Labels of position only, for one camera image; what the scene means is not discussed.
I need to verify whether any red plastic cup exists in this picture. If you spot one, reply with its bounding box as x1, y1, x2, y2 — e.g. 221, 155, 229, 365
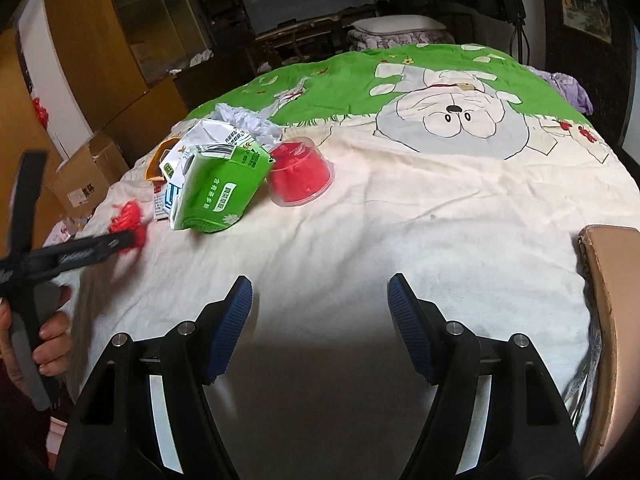
267, 136, 335, 207

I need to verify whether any purple floral bed sheet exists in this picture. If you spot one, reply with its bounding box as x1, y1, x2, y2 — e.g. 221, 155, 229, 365
540, 65, 593, 116

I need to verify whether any dark wooden table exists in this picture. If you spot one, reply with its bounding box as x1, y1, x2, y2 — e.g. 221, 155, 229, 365
255, 10, 351, 66

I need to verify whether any yellow wooden wardrobe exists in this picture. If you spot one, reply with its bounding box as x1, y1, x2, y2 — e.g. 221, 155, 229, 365
0, 0, 211, 201

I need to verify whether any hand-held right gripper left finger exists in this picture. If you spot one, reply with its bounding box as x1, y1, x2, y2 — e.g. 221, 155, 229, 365
62, 275, 253, 480

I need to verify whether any white crumpled carton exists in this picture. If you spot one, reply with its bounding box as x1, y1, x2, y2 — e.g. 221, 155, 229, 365
177, 119, 256, 161

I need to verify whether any person's left hand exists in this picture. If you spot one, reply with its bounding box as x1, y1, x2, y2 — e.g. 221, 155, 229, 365
0, 285, 73, 396

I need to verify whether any white pillow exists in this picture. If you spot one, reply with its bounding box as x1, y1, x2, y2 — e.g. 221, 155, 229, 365
350, 15, 443, 36

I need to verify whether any pink floral snack bag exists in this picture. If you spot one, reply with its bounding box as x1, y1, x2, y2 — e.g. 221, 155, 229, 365
47, 217, 86, 248

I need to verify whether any beige bin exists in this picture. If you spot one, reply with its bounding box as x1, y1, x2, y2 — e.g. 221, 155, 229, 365
572, 225, 640, 461

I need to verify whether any white blue carton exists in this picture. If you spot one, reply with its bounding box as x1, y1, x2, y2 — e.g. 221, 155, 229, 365
152, 155, 201, 223

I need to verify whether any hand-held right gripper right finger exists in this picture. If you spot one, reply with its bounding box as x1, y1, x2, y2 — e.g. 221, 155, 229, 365
387, 272, 586, 480

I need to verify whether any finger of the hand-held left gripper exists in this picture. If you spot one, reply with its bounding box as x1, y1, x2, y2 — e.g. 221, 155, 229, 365
47, 231, 137, 272

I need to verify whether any white tissue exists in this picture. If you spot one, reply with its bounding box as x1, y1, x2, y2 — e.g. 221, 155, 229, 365
215, 104, 286, 153

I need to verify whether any black metal coat rack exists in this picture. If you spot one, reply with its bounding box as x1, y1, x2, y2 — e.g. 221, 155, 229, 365
509, 17, 532, 67

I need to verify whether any dark framed painting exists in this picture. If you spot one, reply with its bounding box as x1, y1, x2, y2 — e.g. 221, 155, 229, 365
540, 0, 633, 61

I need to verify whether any green cream printed blanket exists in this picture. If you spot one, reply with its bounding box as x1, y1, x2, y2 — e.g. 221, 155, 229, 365
65, 42, 621, 480

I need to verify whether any brown cardboard box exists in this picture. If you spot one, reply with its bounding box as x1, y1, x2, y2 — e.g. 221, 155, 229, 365
45, 130, 131, 221

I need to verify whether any red wrapper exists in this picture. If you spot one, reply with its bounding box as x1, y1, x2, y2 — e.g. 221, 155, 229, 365
109, 200, 150, 251

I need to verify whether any folded floral quilt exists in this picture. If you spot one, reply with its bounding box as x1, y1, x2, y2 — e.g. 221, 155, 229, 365
347, 27, 456, 52

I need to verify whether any green milk carton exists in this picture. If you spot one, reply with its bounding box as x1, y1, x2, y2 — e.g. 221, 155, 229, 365
170, 142, 276, 233

